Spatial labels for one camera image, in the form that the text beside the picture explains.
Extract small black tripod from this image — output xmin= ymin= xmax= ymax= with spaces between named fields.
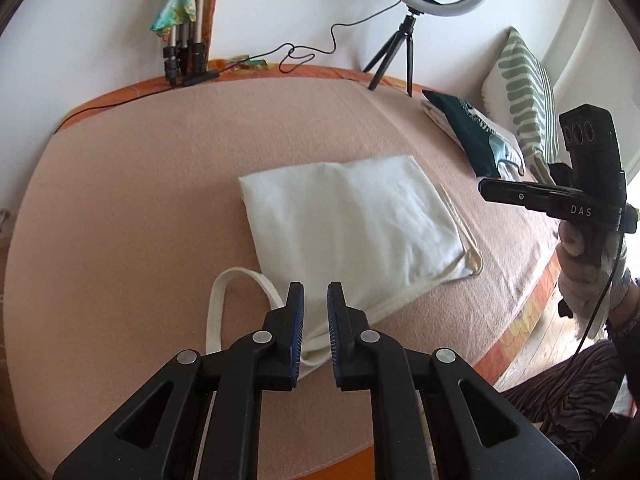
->
xmin=362 ymin=10 xmax=418 ymax=97

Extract person's right forearm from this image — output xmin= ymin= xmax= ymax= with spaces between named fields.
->
xmin=602 ymin=280 xmax=640 ymax=356

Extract white canvas tote bag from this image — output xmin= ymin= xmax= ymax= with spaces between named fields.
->
xmin=206 ymin=155 xmax=484 ymax=381

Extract person's striped pants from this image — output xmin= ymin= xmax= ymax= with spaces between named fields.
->
xmin=500 ymin=340 xmax=631 ymax=461

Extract folded silver tripod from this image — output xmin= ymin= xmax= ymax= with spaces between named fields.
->
xmin=162 ymin=0 xmax=208 ymax=86

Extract black ring light cable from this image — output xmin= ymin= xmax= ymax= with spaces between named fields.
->
xmin=60 ymin=0 xmax=406 ymax=133

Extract person's right hand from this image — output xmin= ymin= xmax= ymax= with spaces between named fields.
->
xmin=556 ymin=220 xmax=633 ymax=328

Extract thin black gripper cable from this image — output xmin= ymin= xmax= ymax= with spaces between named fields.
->
xmin=542 ymin=170 xmax=628 ymax=461

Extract green striped white pillow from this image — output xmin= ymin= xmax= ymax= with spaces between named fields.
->
xmin=481 ymin=26 xmax=560 ymax=186

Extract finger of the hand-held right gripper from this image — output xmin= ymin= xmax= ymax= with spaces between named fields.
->
xmin=477 ymin=177 xmax=552 ymax=208

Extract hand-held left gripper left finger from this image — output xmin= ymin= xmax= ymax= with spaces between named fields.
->
xmin=52 ymin=281 xmax=306 ymax=480

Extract pink blanket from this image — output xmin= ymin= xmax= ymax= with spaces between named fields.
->
xmin=2 ymin=77 xmax=563 ymax=473

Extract dark green patterned garment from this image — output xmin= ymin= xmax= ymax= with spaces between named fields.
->
xmin=422 ymin=89 xmax=526 ymax=178

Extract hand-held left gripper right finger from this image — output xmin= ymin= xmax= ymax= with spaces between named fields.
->
xmin=326 ymin=281 xmax=581 ymax=480

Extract brown wooden board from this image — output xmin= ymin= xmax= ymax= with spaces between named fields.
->
xmin=197 ymin=0 xmax=222 ymax=68

